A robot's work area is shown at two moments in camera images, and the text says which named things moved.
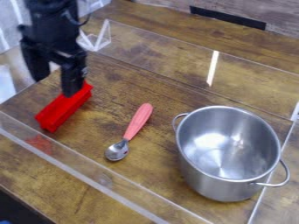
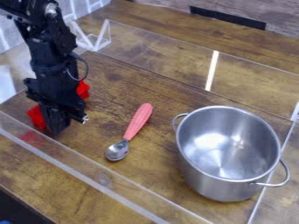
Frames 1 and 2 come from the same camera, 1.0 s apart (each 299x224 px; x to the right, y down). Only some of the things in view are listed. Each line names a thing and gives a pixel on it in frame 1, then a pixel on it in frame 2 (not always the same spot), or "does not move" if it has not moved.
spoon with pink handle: x=116 y=150 does not move
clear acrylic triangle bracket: x=93 y=41 does not move
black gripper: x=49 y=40 → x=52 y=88
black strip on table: x=257 y=24 does not move
